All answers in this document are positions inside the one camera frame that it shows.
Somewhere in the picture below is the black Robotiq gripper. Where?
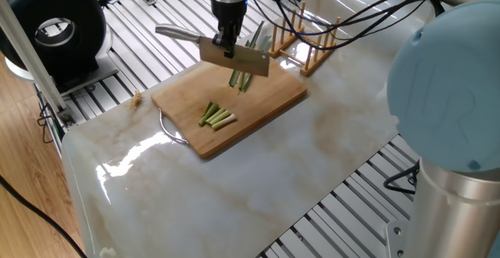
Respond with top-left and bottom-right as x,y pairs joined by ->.
209,0 -> 251,60

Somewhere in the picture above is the steel kitchen knife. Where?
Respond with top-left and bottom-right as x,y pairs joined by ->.
155,25 -> 272,78

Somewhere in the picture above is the green garlic stalk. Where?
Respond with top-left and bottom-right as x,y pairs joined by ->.
230,22 -> 273,93

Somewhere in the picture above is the short green garlic piece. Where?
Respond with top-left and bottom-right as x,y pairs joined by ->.
203,108 -> 226,126
198,102 -> 220,124

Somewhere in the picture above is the short white garlic piece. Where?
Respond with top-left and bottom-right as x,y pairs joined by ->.
214,113 -> 238,130
208,110 -> 233,127

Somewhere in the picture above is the bamboo cutting board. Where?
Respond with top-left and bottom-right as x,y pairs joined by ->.
150,52 -> 308,161

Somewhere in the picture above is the wooden slotted rack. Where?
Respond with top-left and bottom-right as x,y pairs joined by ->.
270,0 -> 344,76

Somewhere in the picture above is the black round fan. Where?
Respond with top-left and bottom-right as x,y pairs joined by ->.
0,0 -> 120,96

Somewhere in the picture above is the white marble pattern mat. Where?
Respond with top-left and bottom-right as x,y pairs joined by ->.
61,0 -> 462,258

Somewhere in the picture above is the metal wire board loop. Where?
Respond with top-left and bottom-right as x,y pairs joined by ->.
159,111 -> 190,145

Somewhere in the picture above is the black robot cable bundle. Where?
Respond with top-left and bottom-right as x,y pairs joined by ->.
248,0 -> 446,49

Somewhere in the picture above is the aluminium frame post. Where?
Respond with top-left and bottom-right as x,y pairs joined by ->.
0,0 -> 77,127

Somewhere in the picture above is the black floor cable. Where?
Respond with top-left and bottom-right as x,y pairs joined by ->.
0,170 -> 88,258

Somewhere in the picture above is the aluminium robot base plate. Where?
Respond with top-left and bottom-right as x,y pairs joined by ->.
386,222 -> 416,258

